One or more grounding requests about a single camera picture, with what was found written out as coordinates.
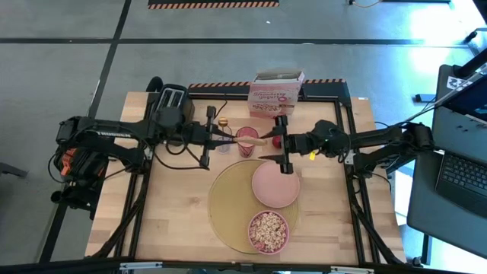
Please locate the black two-slot toaster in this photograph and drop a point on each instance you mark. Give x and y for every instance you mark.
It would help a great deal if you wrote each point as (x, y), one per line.
(171, 97)

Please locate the slice of toast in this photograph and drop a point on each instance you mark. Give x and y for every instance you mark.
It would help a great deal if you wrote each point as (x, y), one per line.
(253, 141)

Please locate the grey desk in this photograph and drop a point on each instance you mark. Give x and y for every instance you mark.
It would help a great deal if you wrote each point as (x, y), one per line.
(445, 232)

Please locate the pink cereal box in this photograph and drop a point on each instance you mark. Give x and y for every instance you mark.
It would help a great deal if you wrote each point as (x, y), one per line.
(272, 99)

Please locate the round woven tan placemat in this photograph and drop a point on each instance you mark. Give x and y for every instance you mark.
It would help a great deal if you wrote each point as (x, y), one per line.
(232, 201)

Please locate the red apple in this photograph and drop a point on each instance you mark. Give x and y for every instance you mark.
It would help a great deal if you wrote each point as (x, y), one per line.
(277, 142)

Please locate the black laptop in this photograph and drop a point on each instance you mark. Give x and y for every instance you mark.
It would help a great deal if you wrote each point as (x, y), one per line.
(462, 179)

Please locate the clear drinking glass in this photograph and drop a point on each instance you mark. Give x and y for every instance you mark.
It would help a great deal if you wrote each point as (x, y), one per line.
(225, 149)

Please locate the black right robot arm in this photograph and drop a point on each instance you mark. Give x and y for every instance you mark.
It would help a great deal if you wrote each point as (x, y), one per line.
(373, 141)

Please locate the pink tumbler with milk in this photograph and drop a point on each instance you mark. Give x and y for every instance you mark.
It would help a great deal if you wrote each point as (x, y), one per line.
(246, 151)

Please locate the wooden honey dipper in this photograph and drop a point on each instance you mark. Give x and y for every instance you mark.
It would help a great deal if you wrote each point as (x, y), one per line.
(223, 122)

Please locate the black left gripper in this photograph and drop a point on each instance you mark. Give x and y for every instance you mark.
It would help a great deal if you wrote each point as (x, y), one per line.
(198, 136)

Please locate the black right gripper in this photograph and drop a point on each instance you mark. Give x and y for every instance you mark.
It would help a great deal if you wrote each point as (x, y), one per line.
(300, 144)

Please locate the pink bowl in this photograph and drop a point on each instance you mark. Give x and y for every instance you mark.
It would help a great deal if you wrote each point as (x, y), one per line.
(250, 232)

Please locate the long hazard striped floor strip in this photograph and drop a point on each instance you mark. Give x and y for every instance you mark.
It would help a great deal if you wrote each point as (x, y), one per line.
(213, 4)

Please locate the black crossbar with silver brackets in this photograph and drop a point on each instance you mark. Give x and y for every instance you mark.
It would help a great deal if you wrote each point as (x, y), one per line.
(57, 267)

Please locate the yellow tag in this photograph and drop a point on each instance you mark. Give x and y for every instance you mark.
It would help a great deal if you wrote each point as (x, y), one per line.
(312, 155)

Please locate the hazard striped black bar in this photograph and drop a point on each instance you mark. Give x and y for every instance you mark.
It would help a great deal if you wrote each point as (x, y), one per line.
(220, 86)

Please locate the black rounded object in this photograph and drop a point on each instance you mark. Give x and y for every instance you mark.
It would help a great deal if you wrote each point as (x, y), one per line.
(154, 83)

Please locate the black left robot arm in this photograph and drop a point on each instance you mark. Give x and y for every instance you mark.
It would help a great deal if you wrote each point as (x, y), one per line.
(114, 133)

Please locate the salmon pink plate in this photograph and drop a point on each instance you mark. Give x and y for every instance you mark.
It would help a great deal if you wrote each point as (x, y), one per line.
(275, 188)

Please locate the black metal table frame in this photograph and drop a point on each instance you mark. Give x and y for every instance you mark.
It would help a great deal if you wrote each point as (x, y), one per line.
(359, 228)

